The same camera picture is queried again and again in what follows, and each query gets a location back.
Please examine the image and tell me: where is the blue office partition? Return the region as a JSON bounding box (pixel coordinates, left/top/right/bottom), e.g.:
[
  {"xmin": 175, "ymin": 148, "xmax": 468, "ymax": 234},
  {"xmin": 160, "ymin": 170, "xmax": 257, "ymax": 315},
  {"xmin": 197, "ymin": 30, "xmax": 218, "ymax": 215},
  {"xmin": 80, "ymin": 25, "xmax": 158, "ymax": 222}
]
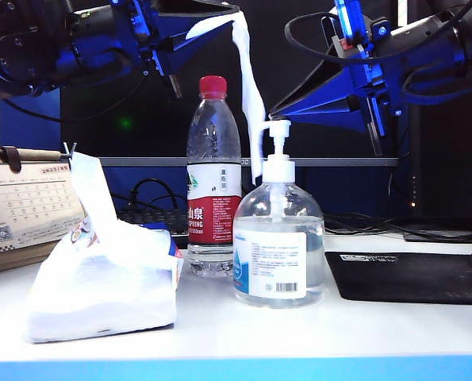
[{"xmin": 0, "ymin": 87, "xmax": 413, "ymax": 219}]

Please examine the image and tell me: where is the black keyboard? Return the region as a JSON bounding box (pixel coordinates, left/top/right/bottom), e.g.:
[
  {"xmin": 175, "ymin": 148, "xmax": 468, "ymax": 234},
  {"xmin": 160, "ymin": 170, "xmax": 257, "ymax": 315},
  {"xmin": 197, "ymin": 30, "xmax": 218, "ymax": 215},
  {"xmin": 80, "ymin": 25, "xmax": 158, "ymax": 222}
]
[{"xmin": 116, "ymin": 208, "xmax": 191, "ymax": 250}]

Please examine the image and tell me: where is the black looped gripper cable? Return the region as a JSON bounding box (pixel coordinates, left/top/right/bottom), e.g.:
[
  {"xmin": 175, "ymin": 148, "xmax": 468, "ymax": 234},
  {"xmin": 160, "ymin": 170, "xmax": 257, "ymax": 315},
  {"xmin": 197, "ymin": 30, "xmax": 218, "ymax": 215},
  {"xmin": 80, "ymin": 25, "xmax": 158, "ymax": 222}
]
[{"xmin": 285, "ymin": 10, "xmax": 472, "ymax": 64}]

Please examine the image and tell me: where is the wooden rod with leather strap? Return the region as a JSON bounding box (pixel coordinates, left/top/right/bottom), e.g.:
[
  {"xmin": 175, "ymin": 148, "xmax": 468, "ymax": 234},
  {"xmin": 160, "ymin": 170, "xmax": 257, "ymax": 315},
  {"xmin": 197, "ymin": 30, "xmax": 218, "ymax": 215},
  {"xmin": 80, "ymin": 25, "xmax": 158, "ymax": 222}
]
[{"xmin": 0, "ymin": 142, "xmax": 78, "ymax": 175}]

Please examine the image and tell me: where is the black monitor cable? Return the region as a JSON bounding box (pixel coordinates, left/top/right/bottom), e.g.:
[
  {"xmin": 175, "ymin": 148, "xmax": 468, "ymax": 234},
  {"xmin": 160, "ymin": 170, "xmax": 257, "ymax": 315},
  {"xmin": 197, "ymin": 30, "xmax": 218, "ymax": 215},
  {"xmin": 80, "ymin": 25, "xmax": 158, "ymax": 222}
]
[{"xmin": 324, "ymin": 212, "xmax": 472, "ymax": 243}]

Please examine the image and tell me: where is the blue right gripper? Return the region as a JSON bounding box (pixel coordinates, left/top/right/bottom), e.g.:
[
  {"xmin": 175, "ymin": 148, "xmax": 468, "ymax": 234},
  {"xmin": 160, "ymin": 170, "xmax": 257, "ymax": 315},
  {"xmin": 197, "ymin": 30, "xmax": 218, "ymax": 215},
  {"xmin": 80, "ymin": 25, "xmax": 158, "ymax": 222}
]
[{"xmin": 269, "ymin": 0, "xmax": 409, "ymax": 156}]

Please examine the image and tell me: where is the beige desk calendar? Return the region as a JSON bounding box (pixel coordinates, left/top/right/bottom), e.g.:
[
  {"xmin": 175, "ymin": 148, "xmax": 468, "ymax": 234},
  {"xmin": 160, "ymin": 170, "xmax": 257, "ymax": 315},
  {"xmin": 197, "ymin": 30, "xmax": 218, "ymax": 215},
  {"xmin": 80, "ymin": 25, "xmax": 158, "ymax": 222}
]
[{"xmin": 0, "ymin": 158, "xmax": 88, "ymax": 275}]

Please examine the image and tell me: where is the red-capped clear water bottle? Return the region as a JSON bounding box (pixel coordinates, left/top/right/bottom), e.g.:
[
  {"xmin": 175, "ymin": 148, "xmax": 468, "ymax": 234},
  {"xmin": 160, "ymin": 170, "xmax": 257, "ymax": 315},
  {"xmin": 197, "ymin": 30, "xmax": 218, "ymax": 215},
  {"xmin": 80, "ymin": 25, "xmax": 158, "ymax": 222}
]
[{"xmin": 186, "ymin": 75, "xmax": 244, "ymax": 278}]

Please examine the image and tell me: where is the clear sanitizer pump bottle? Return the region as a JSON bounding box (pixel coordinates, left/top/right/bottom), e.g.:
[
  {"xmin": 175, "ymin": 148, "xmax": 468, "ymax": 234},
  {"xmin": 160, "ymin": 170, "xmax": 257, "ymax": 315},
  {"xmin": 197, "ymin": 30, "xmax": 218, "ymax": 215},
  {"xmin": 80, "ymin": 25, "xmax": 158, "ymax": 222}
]
[{"xmin": 232, "ymin": 119, "xmax": 326, "ymax": 310}]

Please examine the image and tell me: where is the black cable with ferrite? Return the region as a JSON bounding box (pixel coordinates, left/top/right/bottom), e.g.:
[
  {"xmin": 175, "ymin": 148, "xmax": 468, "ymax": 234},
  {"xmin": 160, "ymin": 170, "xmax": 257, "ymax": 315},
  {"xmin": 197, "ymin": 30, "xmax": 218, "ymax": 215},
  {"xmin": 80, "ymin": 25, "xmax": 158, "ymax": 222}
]
[{"xmin": 112, "ymin": 177, "xmax": 189, "ymax": 215}]

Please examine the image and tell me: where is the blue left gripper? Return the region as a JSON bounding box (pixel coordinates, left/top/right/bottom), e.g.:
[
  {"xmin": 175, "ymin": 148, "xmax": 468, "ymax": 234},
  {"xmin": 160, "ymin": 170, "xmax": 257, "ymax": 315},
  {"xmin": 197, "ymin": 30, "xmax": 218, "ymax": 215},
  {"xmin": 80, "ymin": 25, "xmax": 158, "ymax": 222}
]
[{"xmin": 110, "ymin": 0, "xmax": 241, "ymax": 100}]

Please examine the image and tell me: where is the large black monitor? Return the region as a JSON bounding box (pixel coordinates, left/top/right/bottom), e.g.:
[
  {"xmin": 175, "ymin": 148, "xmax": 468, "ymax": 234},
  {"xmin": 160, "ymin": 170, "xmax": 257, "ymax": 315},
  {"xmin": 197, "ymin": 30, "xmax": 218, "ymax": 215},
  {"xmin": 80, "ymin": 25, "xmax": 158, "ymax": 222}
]
[{"xmin": 59, "ymin": 0, "xmax": 400, "ymax": 169}]

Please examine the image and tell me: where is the black mouse pad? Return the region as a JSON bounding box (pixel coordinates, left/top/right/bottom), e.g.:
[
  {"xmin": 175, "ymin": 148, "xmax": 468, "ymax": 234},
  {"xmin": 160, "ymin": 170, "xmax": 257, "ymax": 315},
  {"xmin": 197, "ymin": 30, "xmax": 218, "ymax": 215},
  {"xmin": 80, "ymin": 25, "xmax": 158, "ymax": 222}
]
[{"xmin": 324, "ymin": 251, "xmax": 472, "ymax": 306}]

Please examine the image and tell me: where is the white tissue sheet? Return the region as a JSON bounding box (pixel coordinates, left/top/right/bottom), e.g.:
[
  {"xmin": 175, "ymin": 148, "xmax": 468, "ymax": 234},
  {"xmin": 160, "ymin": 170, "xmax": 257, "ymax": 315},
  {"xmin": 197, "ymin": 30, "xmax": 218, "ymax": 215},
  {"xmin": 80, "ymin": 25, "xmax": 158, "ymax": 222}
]
[
  {"xmin": 184, "ymin": 10, "xmax": 269, "ymax": 186},
  {"xmin": 69, "ymin": 150, "xmax": 120, "ymax": 239}
]

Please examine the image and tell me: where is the white blue tissue pack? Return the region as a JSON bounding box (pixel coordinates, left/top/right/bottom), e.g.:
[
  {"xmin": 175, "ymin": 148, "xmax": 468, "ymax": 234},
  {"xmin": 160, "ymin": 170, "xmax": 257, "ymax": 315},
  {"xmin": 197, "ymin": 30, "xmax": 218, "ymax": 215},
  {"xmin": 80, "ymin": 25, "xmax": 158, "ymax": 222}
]
[{"xmin": 27, "ymin": 216, "xmax": 185, "ymax": 344}]

